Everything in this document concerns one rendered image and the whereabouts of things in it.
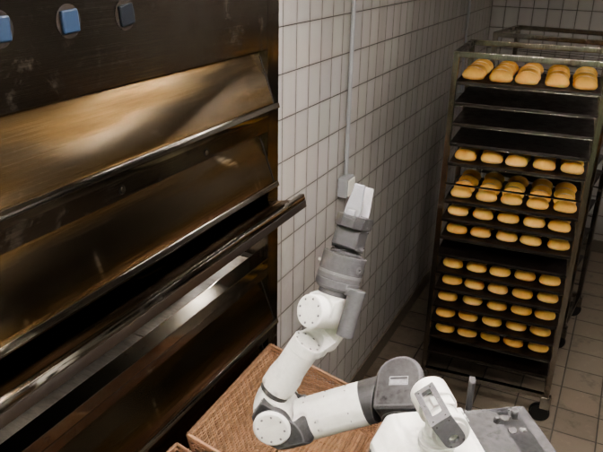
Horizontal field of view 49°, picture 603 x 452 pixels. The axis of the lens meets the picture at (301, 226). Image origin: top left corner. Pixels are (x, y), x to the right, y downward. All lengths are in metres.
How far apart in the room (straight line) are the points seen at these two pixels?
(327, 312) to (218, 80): 0.87
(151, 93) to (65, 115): 0.28
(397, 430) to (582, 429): 2.55
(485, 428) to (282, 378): 0.40
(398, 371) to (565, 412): 2.50
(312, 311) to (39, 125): 0.65
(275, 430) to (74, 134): 0.74
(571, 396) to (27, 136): 3.18
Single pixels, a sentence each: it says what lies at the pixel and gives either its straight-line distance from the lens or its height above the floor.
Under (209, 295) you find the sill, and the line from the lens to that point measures 2.10.
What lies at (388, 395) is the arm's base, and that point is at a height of 1.39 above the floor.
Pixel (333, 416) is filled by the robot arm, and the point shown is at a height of 1.31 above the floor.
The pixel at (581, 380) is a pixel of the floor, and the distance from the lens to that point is 4.09.
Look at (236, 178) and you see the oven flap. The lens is 2.05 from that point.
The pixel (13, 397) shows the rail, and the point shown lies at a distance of 1.33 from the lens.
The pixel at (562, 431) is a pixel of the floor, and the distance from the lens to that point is 3.68.
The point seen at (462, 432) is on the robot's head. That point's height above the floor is 1.49.
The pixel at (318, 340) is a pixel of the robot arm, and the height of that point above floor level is 1.44.
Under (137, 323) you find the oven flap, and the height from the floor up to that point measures 1.41.
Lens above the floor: 2.18
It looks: 23 degrees down
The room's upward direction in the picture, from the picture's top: 1 degrees clockwise
